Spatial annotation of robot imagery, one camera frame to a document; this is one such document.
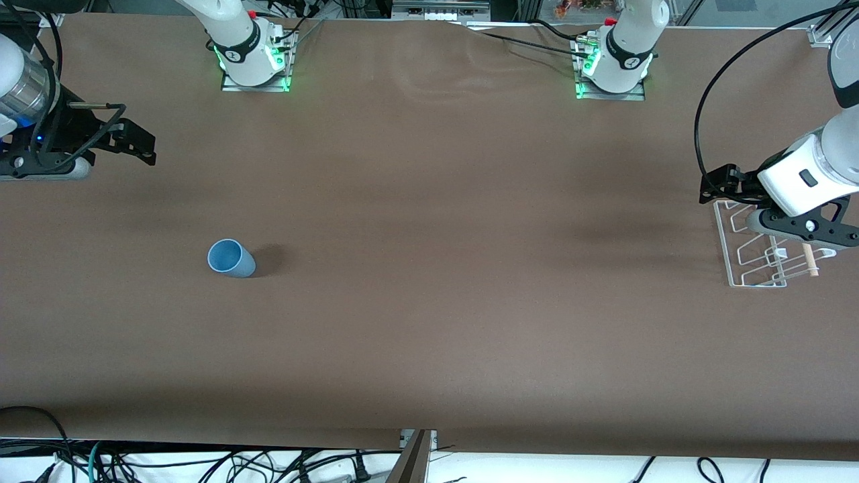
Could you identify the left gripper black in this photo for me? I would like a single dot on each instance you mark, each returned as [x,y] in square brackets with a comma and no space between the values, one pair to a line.
[743,186]

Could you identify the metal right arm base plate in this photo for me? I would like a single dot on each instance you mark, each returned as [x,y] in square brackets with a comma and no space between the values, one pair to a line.
[228,84]

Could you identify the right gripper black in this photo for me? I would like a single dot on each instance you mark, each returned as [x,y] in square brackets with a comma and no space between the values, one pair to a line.
[72,131]

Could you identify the blue plastic cup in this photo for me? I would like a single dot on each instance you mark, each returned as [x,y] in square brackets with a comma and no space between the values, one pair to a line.
[231,258]

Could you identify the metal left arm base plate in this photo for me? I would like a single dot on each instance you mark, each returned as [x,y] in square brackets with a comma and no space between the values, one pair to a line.
[637,94]

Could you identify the aluminium corner bracket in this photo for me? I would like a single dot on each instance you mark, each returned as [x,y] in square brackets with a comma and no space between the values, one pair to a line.
[820,33]

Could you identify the black power plug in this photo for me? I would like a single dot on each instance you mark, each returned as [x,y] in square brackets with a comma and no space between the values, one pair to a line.
[361,469]

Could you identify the grey metal table bracket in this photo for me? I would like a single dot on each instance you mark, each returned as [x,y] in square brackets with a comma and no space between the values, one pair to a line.
[413,463]

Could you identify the grey power strip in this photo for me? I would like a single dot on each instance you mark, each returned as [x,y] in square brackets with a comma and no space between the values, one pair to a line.
[439,8]

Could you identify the brown table cover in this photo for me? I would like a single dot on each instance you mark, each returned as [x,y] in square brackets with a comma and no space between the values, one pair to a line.
[429,268]

